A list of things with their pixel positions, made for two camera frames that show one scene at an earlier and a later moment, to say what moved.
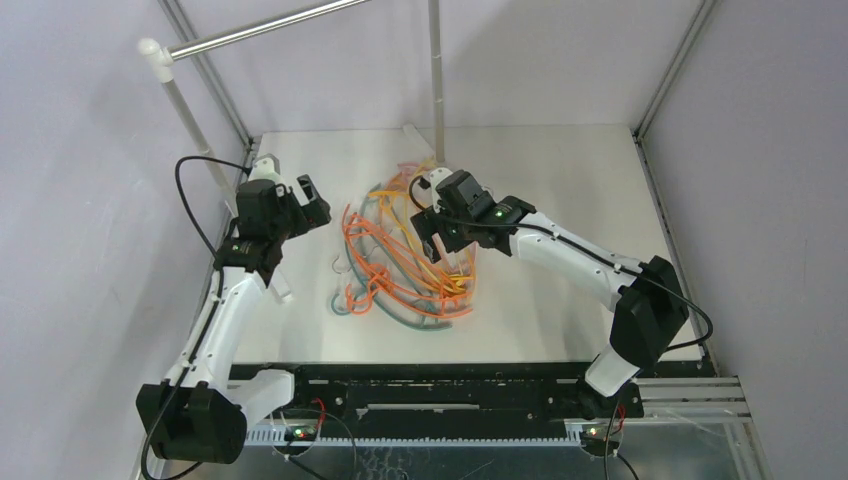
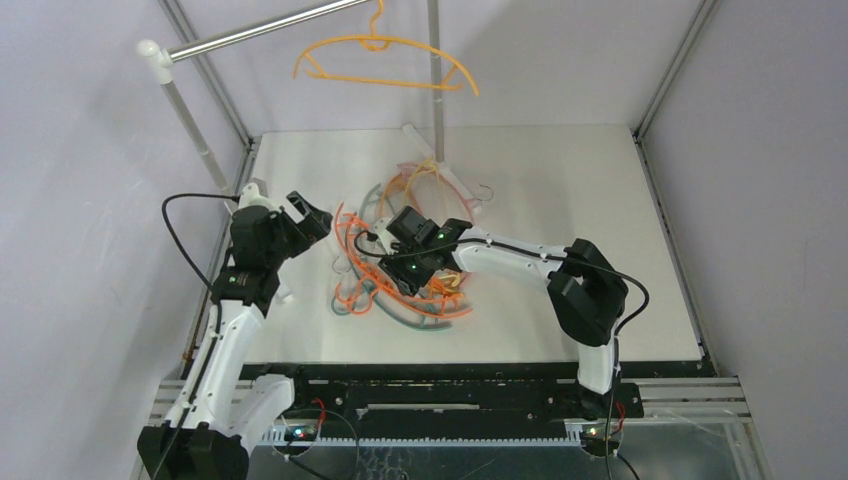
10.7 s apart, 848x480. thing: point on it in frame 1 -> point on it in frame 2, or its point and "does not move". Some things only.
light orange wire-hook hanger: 400,182 does not move
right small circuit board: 597,436 does not move
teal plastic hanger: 340,301 does not move
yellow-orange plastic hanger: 394,203 -> 377,43
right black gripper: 433,225 -> 411,275
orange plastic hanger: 399,270 -> 376,292
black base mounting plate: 461,395 does not move
